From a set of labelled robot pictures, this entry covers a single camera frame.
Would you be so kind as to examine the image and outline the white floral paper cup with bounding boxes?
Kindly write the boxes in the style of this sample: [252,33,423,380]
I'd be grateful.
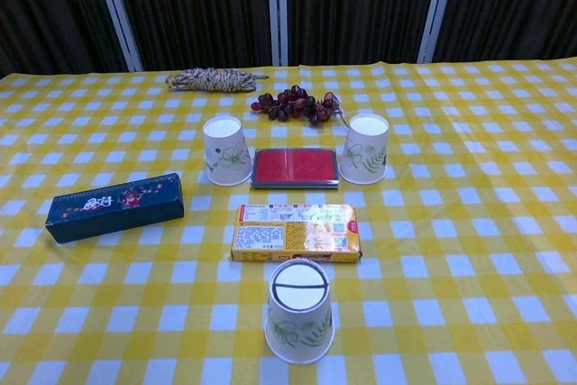
[338,113,390,186]
[202,115,253,187]

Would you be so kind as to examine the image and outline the paper cup with black line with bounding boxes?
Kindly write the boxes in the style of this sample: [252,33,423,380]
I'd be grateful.
[263,257,336,365]

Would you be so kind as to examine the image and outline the yellow white checkered tablecloth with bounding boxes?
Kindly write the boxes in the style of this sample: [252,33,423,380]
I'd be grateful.
[0,56,577,385]

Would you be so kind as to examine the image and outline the red ink pad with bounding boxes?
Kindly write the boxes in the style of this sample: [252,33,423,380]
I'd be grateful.
[250,147,340,190]

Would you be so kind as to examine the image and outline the yellow printed carton box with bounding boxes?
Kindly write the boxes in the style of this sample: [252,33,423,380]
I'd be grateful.
[230,203,363,263]

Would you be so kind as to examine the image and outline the dark red grape bunch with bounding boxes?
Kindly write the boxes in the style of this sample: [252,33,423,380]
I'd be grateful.
[251,85,355,133]

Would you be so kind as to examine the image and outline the dark blue long box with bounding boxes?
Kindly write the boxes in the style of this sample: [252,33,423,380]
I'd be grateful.
[44,172,185,245]

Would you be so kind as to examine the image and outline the coiled braided rope bundle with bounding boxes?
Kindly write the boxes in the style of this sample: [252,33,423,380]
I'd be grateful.
[164,67,270,93]

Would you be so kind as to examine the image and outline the white screen frame post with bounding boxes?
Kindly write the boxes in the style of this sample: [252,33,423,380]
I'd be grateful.
[88,0,144,73]
[417,0,460,64]
[267,0,289,67]

